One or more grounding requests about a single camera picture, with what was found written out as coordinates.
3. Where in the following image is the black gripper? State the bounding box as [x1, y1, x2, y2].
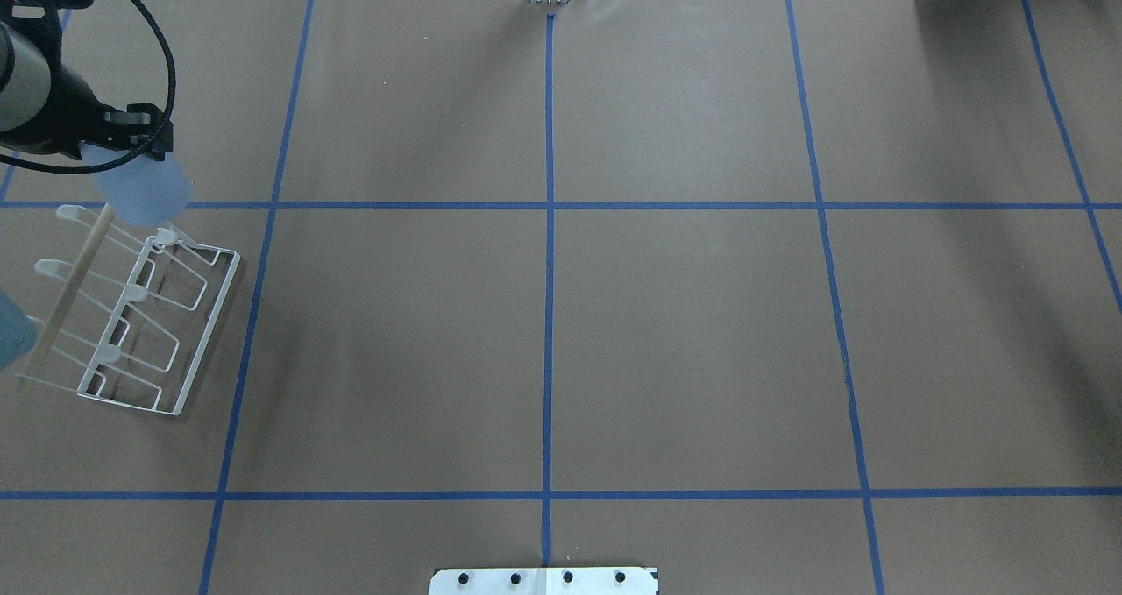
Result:
[44, 67, 174, 161]

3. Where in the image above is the light blue plastic cup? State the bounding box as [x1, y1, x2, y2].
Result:
[91, 155, 192, 228]

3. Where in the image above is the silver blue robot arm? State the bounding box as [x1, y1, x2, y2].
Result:
[1, 24, 174, 161]

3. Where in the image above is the black camera cable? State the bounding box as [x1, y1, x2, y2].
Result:
[0, 0, 180, 175]

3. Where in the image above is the white wire cup holder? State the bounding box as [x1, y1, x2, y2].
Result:
[16, 204, 242, 418]

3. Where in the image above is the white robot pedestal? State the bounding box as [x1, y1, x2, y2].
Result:
[427, 566, 661, 594]

